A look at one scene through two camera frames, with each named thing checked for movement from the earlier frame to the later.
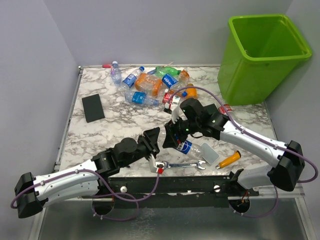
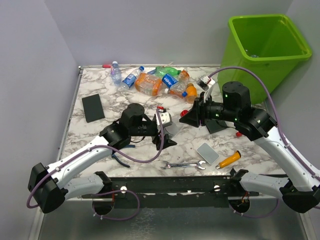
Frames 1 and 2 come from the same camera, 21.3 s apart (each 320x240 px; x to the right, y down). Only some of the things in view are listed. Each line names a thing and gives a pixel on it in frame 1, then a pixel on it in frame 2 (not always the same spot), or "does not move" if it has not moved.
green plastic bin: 260,53 does not move
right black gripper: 170,140 → 195,116
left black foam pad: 93,108 does not move
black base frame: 171,192 does not move
